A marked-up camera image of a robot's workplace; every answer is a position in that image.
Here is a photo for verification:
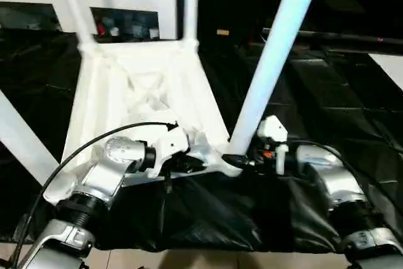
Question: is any white plastic table top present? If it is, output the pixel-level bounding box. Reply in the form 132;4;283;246
43;39;245;205

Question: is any white plastic table leg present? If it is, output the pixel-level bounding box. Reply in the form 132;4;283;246
183;0;200;49
0;89;60;185
228;0;326;156
54;0;98;55

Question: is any black plastic mat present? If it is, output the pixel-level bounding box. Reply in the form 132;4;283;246
0;26;403;252

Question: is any white flat board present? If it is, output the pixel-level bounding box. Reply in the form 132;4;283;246
368;54;403;90

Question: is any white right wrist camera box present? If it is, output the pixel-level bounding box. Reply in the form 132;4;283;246
257;115;290;175

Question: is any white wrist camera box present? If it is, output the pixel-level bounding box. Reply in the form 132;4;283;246
257;115;290;175
148;123;191;178

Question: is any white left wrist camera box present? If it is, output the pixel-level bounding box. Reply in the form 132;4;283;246
148;123;191;178

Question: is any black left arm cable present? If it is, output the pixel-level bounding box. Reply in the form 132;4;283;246
9;122;178;263

